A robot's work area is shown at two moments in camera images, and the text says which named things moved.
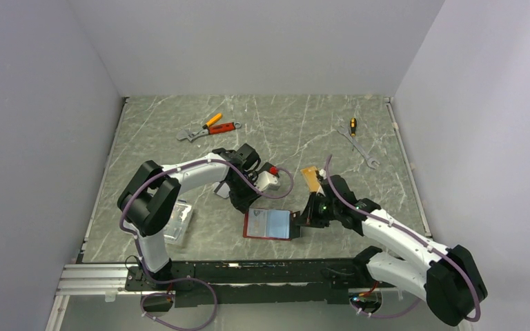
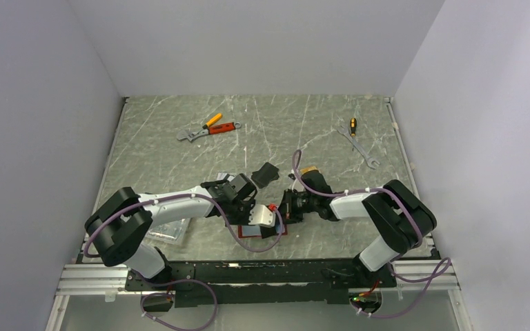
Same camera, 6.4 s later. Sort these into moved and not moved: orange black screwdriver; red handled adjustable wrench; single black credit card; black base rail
Moved: single black credit card
Not moved: red handled adjustable wrench; black base rail; orange black screwdriver
